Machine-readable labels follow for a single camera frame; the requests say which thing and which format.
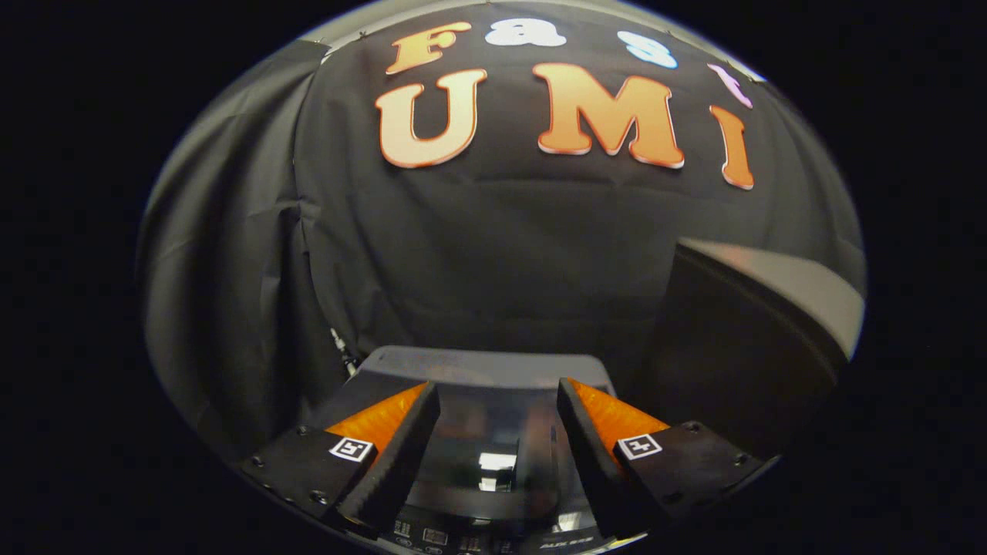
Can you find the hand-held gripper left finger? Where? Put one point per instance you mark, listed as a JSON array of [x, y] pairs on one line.
[[397, 462]]

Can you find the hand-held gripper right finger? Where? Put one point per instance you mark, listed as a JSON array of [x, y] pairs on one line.
[[594, 462]]

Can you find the washing machine dark glass lid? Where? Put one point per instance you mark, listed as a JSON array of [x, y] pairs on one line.
[[493, 432]]

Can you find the grey washing machine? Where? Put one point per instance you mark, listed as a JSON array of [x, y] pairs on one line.
[[478, 362]]

